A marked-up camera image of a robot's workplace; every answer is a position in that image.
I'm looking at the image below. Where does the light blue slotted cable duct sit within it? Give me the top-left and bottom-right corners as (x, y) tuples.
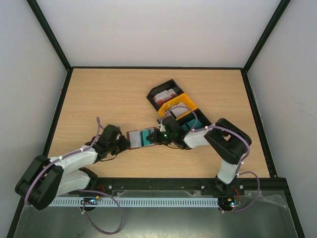
(49, 197), (219, 208)

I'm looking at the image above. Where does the teal credit card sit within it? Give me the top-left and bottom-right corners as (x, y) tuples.
(140, 127), (155, 147)

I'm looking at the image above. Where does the brown leather card holder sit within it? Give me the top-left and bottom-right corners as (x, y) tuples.
(126, 127), (155, 150)

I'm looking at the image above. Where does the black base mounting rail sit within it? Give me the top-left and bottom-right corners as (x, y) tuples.
(68, 177), (246, 196)

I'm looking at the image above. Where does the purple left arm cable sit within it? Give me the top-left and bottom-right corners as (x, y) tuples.
(24, 117), (123, 234)

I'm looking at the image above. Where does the teal card stack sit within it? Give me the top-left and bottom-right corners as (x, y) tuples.
(182, 119), (200, 131)

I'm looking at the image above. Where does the black metal cage frame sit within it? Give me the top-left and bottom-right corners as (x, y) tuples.
(6, 0), (306, 238)

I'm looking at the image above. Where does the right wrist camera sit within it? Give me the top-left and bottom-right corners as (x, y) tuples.
(157, 119), (166, 132)

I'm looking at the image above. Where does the black tray compartment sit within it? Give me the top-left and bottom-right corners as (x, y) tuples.
(146, 79), (184, 112)
(177, 109), (211, 131)

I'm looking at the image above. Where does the black left tray compartment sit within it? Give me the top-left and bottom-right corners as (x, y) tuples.
(146, 79), (184, 112)

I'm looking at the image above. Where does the black right tray compartment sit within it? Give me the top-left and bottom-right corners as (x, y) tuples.
(177, 109), (211, 131)

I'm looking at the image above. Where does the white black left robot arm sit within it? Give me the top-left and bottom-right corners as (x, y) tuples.
(15, 124), (130, 210)

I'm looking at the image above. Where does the red white card stack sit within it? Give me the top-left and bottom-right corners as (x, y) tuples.
(153, 89), (177, 106)

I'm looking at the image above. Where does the yellow middle tray compartment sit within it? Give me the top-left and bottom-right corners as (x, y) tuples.
(158, 93), (198, 119)

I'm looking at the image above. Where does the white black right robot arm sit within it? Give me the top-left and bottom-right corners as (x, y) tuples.
(146, 116), (252, 194)

